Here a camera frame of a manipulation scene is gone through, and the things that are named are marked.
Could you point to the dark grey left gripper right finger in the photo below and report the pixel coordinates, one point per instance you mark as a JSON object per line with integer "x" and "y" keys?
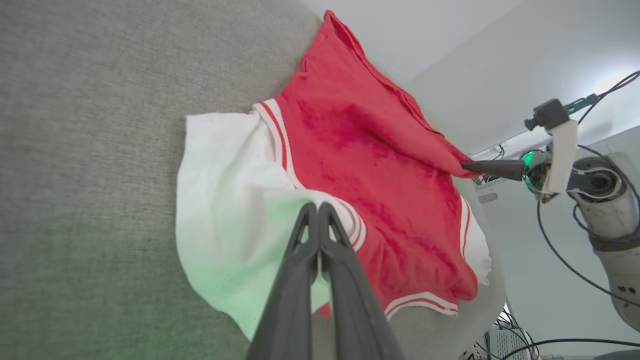
{"x": 355, "y": 310}

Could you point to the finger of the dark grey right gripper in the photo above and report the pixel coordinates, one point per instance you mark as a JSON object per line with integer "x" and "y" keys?
{"x": 502, "y": 169}

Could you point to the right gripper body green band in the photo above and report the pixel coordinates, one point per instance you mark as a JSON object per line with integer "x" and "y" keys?
{"x": 536, "y": 172}

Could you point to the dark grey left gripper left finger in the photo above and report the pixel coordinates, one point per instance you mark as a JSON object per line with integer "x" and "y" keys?
{"x": 292, "y": 300}

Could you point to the red and white garment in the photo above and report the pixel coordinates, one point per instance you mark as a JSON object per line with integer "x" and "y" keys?
{"x": 360, "y": 150}

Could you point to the grey perforated box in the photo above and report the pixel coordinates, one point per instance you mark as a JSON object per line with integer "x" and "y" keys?
{"x": 510, "y": 346}

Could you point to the grey fabric sofa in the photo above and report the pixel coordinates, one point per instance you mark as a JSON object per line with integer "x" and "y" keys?
{"x": 90, "y": 150}

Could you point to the white wall socket box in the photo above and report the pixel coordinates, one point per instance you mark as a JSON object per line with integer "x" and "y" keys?
{"x": 489, "y": 187}

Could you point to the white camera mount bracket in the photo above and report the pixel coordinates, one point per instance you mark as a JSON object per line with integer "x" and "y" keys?
{"x": 562, "y": 155}

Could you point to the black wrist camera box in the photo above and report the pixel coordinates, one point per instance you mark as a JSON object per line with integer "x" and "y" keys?
{"x": 549, "y": 115}

